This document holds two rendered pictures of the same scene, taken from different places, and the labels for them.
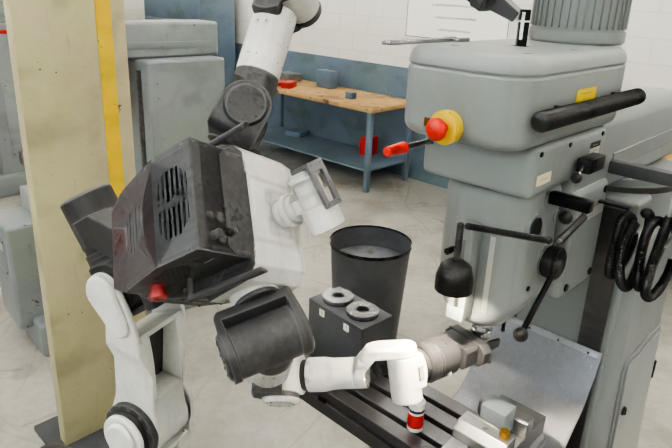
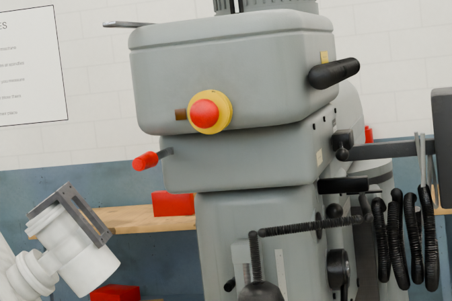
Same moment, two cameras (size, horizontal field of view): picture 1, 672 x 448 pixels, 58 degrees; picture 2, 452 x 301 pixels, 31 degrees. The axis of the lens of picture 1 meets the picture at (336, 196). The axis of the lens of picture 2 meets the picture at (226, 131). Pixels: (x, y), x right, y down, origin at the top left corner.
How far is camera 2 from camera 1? 0.37 m
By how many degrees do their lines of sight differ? 31
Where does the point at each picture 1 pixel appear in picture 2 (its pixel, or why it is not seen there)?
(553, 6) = not seen: outside the picture
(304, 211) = (62, 265)
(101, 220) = not seen: outside the picture
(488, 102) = (257, 67)
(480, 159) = (243, 153)
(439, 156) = (186, 166)
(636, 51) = not seen: hidden behind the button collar
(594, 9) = not seen: outside the picture
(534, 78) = (297, 31)
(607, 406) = not seen: outside the picture
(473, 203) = (241, 216)
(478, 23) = (25, 99)
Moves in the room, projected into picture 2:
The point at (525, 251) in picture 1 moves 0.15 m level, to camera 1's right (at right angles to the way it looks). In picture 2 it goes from (316, 257) to (389, 238)
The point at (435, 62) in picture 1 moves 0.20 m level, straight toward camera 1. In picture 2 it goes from (174, 38) to (224, 27)
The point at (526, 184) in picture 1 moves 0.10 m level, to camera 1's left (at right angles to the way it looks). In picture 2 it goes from (309, 164) to (251, 175)
